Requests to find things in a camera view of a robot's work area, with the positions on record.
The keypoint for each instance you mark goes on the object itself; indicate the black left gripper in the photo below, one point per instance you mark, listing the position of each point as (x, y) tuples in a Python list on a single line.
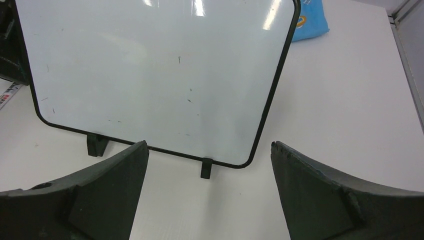
[(10, 49)]

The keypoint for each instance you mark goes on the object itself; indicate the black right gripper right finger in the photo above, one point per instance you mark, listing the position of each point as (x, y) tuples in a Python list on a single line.
[(320, 202)]

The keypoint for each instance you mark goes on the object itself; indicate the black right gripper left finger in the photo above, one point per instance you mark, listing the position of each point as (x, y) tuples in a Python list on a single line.
[(98, 202)]

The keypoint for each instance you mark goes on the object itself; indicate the white marker pen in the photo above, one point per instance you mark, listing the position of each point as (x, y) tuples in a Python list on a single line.
[(9, 93)]

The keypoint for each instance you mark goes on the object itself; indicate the white whiteboard black frame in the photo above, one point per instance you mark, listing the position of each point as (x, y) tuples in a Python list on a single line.
[(193, 78)]

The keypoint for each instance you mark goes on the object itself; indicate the blue patterned cloth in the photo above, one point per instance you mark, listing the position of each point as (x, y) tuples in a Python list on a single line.
[(312, 22)]

